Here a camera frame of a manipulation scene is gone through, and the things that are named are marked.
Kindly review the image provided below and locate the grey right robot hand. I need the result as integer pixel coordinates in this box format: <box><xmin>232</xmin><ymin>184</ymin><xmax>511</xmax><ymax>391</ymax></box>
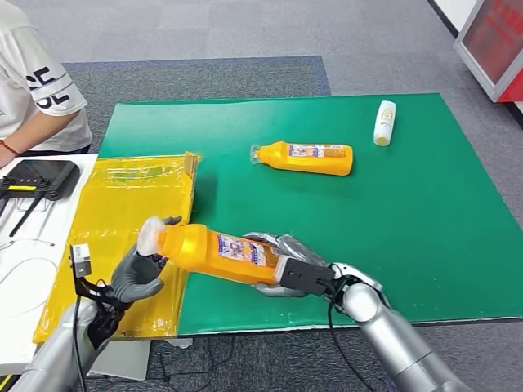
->
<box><xmin>243</xmin><ymin>232</ymin><xmax>340</xmax><ymax>299</ymax></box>

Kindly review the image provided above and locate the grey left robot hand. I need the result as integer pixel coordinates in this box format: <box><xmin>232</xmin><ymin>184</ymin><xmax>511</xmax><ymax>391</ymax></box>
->
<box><xmin>109</xmin><ymin>216</ymin><xmax>183</xmax><ymax>305</ymax></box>

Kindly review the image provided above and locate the orange bottle with clear cap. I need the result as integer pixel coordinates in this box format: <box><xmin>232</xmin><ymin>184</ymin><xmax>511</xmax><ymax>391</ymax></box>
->
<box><xmin>250</xmin><ymin>141</ymin><xmax>354</xmax><ymax>177</ymax></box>
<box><xmin>137</xmin><ymin>216</ymin><xmax>287</xmax><ymax>287</ymax></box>

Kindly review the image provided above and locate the small white bottle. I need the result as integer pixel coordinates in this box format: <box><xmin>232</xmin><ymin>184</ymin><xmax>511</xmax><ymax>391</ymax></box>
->
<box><xmin>373</xmin><ymin>100</ymin><xmax>396</xmax><ymax>147</ymax></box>

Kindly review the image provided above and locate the yellow plastic-wrapped flat box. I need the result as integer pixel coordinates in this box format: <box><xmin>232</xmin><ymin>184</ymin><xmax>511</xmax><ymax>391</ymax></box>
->
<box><xmin>32</xmin><ymin>153</ymin><xmax>201</xmax><ymax>345</ymax></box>

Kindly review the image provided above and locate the grey flat panel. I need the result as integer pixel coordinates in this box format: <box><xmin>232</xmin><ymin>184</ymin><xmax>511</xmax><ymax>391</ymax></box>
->
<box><xmin>88</xmin><ymin>337</ymin><xmax>152</xmax><ymax>381</ymax></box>

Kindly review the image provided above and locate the green table mat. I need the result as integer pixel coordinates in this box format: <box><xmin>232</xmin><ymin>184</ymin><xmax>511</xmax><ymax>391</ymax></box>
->
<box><xmin>97</xmin><ymin>92</ymin><xmax>523</xmax><ymax>336</ymax></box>

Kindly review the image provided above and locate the white board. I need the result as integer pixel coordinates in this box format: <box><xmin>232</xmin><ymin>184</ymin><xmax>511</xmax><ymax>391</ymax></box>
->
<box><xmin>0</xmin><ymin>154</ymin><xmax>99</xmax><ymax>376</ymax></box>

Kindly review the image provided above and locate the black router with antennas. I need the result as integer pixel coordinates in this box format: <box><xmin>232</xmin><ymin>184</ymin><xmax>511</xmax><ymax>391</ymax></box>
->
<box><xmin>0</xmin><ymin>159</ymin><xmax>81</xmax><ymax>239</ymax></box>

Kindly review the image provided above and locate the person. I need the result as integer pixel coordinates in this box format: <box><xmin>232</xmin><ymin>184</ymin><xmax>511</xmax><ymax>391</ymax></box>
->
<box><xmin>0</xmin><ymin>0</ymin><xmax>93</xmax><ymax>170</ymax></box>

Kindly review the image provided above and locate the red and white cabinet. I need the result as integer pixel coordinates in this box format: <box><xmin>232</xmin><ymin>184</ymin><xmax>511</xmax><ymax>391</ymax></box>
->
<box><xmin>454</xmin><ymin>0</ymin><xmax>523</xmax><ymax>104</ymax></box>

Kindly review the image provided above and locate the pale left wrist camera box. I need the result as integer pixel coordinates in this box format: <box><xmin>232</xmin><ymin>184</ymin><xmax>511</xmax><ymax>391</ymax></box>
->
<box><xmin>69</xmin><ymin>243</ymin><xmax>93</xmax><ymax>279</ymax></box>

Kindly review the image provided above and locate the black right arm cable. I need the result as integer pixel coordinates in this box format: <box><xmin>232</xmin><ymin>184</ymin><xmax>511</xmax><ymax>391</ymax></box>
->
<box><xmin>326</xmin><ymin>292</ymin><xmax>377</xmax><ymax>392</ymax></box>

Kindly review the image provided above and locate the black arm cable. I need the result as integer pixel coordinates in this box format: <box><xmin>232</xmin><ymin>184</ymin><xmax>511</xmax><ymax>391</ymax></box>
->
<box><xmin>326</xmin><ymin>292</ymin><xmax>377</xmax><ymax>392</ymax></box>
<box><xmin>72</xmin><ymin>294</ymin><xmax>88</xmax><ymax>392</ymax></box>

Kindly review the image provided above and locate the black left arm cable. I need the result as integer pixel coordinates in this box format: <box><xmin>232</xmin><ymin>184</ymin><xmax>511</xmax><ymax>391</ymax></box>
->
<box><xmin>72</xmin><ymin>294</ymin><xmax>88</xmax><ymax>392</ymax></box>

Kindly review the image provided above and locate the black floor cable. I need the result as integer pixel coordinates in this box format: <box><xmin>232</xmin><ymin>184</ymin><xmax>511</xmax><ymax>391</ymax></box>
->
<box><xmin>157</xmin><ymin>335</ymin><xmax>235</xmax><ymax>392</ymax></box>

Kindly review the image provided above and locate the thin white cable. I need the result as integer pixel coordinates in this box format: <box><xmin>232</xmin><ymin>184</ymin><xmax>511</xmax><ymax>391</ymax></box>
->
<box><xmin>0</xmin><ymin>240</ymin><xmax>63</xmax><ymax>320</ymax></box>

